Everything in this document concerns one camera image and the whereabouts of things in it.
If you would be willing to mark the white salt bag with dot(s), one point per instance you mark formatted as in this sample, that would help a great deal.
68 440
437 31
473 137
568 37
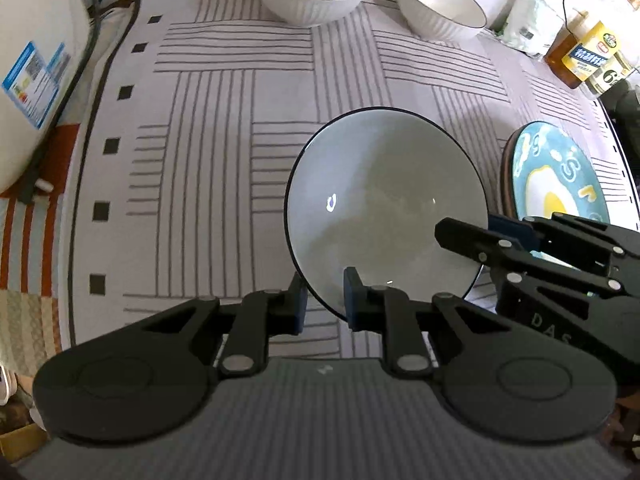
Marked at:
532 20

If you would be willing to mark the blue plate with egg print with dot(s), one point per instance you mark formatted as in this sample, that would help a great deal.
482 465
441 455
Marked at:
550 175

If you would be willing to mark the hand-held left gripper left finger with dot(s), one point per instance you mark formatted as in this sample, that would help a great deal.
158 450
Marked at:
299 310

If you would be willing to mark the striped white tablecloth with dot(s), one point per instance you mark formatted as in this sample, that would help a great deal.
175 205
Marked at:
225 160

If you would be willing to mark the yellow label cooking wine bottle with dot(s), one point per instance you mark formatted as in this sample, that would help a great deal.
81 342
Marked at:
582 60

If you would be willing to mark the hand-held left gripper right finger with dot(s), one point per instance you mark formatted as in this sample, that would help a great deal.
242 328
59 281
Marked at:
354 305

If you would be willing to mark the white rice cooker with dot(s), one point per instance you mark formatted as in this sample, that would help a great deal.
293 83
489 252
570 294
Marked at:
35 35

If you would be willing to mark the red striped cloth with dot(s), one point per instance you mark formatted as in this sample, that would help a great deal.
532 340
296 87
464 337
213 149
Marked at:
30 240

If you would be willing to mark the clear vinegar bottle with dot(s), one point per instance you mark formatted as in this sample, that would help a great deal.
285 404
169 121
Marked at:
610 77

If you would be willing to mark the beige checked cloth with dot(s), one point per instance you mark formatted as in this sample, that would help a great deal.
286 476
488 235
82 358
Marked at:
27 330

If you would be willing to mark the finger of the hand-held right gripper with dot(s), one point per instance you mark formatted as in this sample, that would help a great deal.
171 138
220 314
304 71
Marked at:
475 242
512 230

